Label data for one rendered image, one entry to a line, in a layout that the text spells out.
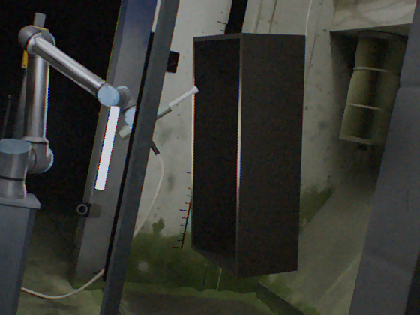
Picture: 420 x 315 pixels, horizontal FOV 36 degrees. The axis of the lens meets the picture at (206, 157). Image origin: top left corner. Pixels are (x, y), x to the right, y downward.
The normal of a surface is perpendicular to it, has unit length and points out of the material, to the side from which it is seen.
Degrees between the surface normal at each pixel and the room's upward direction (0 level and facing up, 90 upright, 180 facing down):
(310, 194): 90
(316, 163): 90
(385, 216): 90
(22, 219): 90
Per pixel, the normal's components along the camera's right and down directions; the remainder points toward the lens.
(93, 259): 0.37, 0.12
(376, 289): -0.91, -0.16
